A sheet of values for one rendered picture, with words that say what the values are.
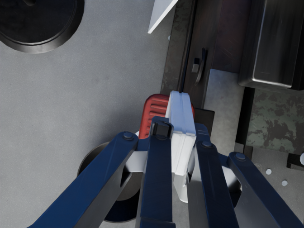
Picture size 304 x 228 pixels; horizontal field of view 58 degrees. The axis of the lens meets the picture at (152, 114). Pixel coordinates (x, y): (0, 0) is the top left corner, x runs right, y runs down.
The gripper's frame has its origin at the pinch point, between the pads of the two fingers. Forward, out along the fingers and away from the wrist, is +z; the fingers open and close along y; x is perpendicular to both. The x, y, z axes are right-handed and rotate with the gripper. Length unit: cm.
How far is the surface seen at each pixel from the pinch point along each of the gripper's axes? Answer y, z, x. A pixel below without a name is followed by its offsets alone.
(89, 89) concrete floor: -26, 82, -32
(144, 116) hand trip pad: -2.4, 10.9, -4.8
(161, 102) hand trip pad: -0.8, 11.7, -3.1
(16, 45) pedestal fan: -56, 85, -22
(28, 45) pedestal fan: -51, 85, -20
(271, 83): 13.5, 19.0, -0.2
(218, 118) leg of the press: 9.1, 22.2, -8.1
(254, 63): 10.8, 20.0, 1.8
